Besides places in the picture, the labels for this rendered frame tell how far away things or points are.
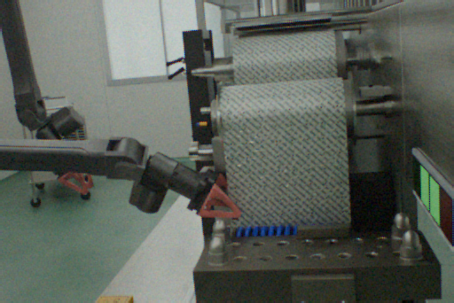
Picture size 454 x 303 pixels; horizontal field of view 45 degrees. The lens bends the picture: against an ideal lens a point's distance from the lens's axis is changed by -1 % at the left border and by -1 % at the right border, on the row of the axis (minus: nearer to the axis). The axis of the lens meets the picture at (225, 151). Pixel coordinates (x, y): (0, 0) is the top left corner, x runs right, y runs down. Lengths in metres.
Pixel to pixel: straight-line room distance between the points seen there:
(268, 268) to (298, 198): 0.21
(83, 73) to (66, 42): 0.44
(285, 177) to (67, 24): 6.29
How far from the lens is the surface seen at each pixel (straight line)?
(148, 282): 1.26
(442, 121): 0.69
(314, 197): 1.09
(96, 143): 1.11
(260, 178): 1.08
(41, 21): 7.38
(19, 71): 1.54
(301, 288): 0.92
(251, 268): 0.94
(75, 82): 7.23
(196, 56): 1.41
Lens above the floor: 1.40
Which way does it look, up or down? 11 degrees down
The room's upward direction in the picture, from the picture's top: 5 degrees counter-clockwise
